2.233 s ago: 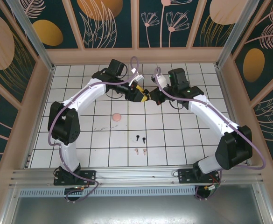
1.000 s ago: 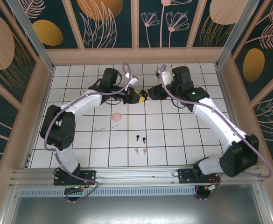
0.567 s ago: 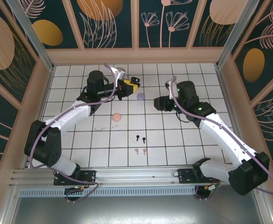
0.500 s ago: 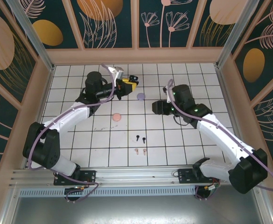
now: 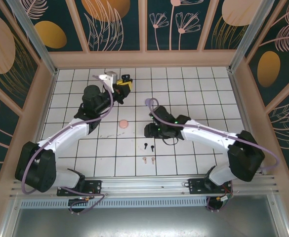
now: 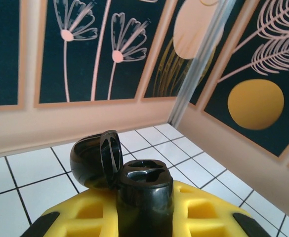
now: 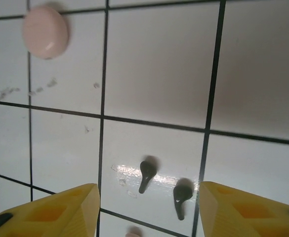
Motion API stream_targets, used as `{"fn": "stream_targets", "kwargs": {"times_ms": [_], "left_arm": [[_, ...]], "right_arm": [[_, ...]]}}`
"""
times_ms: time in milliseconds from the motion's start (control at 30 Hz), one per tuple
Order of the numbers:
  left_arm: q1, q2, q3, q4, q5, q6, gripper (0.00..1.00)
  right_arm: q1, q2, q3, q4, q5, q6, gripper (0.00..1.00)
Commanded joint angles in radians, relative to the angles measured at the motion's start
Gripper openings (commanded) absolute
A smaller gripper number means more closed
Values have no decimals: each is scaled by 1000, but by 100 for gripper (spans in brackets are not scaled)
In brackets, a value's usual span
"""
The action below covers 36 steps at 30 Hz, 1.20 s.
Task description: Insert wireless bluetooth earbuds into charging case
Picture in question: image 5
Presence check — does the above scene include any round black base electronics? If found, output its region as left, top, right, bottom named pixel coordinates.
left=206, top=195, right=233, bottom=212
left=67, top=197, right=92, bottom=215

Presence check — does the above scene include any grey metal front panel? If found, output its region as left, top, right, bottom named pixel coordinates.
left=0, top=207, right=289, bottom=237

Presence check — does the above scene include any thin black cable loop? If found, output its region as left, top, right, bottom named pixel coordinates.
left=162, top=137, right=180, bottom=147

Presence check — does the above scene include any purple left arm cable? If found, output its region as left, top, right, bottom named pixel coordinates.
left=21, top=74, right=115, bottom=215

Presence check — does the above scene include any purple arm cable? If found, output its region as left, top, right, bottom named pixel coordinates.
left=21, top=74, right=115, bottom=215
left=144, top=98, right=281, bottom=173

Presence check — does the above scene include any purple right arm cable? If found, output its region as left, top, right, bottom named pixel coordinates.
left=144, top=98, right=281, bottom=173

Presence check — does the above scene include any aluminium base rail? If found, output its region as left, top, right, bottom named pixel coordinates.
left=9, top=174, right=283, bottom=201

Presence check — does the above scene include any slotted grey cable duct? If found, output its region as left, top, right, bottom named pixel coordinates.
left=19, top=198, right=209, bottom=209

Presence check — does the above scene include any aluminium corner post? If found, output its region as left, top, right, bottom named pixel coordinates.
left=6, top=0, right=59, bottom=77
left=229, top=0, right=270, bottom=73

